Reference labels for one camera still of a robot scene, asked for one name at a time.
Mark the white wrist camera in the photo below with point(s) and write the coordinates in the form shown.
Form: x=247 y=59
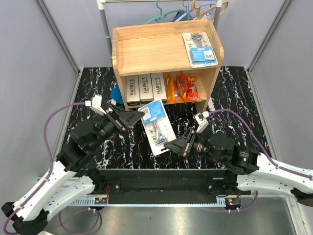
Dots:
x=96 y=105
x=201 y=119

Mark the wooden two-tier shelf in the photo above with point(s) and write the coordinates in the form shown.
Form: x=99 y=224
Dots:
x=153 y=48

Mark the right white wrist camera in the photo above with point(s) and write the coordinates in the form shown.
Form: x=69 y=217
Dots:
x=201 y=119

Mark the teal clothes hanger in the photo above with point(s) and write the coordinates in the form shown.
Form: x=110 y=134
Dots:
x=162 y=15

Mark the blue razor blister pack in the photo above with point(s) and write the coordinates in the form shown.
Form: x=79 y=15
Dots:
x=157 y=126

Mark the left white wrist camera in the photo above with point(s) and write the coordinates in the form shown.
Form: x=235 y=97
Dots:
x=96 y=105

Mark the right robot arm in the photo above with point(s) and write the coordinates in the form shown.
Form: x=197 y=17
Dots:
x=249 y=169

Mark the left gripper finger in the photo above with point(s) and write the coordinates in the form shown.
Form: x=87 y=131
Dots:
x=130 y=118
x=115 y=108

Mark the blue clothes hanger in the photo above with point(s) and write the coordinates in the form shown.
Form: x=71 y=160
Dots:
x=186 y=14

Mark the razor blister pack on shelf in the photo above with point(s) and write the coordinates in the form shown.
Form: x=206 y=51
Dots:
x=199 y=50

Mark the white rack foot right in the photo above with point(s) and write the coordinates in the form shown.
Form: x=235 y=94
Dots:
x=211 y=106

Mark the metal clothes rack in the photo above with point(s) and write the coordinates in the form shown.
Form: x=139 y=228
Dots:
x=126 y=12

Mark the wooden clothes hanger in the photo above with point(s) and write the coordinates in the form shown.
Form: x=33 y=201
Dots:
x=215 y=7

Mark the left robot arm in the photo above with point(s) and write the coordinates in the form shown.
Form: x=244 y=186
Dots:
x=68 y=177

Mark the slotted cable duct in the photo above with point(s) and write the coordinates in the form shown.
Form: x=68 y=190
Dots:
x=90 y=202

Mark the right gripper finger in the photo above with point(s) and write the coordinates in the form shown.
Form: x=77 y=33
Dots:
x=179 y=145
x=188 y=134

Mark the white Harry's box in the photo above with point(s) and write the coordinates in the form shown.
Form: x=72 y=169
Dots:
x=132 y=93
x=159 y=88
x=145 y=88

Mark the blue object behind shelf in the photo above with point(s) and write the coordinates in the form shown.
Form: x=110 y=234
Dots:
x=116 y=95

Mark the black marble mat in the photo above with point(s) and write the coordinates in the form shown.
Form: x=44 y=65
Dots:
x=238 y=118

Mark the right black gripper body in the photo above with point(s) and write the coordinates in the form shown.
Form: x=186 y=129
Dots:
x=199 y=146

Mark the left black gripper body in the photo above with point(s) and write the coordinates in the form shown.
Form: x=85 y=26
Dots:
x=109 y=126

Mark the orange candy bag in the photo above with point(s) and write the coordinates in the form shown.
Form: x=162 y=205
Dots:
x=192 y=94
x=173 y=95
x=181 y=85

